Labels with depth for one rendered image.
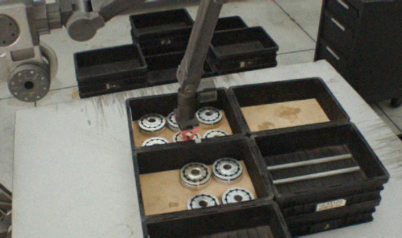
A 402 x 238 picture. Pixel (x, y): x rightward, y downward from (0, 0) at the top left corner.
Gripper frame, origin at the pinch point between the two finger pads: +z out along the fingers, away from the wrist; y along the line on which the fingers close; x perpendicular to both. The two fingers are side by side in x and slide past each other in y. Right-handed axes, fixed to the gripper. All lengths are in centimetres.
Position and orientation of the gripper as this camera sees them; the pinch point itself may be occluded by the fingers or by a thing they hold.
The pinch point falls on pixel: (186, 136)
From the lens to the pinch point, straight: 164.0
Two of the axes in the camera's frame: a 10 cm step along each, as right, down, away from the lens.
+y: -3.0, -5.7, 7.6
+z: -0.1, 8.0, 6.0
